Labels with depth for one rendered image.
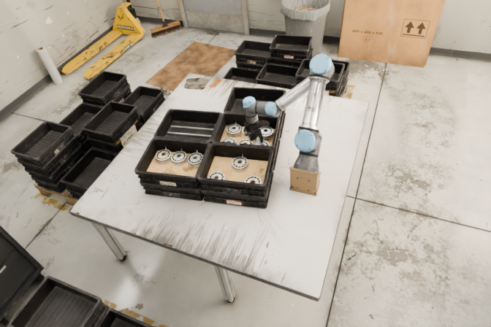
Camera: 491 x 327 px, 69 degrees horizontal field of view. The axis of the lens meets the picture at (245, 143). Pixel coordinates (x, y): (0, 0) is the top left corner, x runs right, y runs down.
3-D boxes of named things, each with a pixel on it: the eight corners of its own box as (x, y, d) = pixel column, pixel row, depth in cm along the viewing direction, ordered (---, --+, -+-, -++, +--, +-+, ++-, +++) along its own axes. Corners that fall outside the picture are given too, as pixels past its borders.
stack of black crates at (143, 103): (147, 111, 382) (138, 85, 359) (172, 116, 373) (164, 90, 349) (126, 136, 357) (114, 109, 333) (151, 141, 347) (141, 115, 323)
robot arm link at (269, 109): (279, 104, 213) (261, 103, 217) (273, 101, 203) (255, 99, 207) (278, 117, 213) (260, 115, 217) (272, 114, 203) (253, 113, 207)
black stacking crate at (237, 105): (286, 102, 266) (286, 90, 258) (280, 129, 246) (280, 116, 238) (234, 99, 274) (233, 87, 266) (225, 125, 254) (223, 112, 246)
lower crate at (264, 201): (274, 172, 233) (274, 160, 224) (267, 210, 212) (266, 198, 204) (215, 166, 241) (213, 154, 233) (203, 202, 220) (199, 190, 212)
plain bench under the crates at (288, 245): (357, 163, 324) (369, 101, 275) (313, 344, 222) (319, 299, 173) (202, 128, 376) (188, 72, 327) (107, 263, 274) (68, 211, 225)
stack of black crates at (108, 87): (118, 104, 395) (103, 70, 364) (140, 109, 386) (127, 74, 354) (94, 128, 370) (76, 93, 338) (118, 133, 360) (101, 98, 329)
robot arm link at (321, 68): (317, 154, 204) (336, 60, 202) (312, 153, 190) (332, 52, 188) (297, 149, 208) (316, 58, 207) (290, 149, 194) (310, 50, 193)
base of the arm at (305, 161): (318, 171, 218) (321, 155, 218) (318, 172, 203) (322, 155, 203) (293, 166, 220) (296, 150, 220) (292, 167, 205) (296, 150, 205)
